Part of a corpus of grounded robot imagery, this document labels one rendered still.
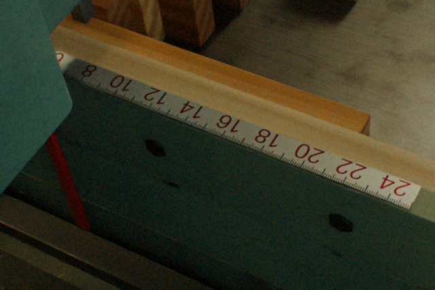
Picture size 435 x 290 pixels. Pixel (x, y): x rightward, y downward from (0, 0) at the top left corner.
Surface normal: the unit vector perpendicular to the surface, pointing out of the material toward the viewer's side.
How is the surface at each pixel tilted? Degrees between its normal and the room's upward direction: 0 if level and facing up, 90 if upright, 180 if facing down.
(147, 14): 90
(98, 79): 0
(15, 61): 90
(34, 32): 90
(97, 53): 0
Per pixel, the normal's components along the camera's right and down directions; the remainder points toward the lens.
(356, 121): -0.10, -0.63
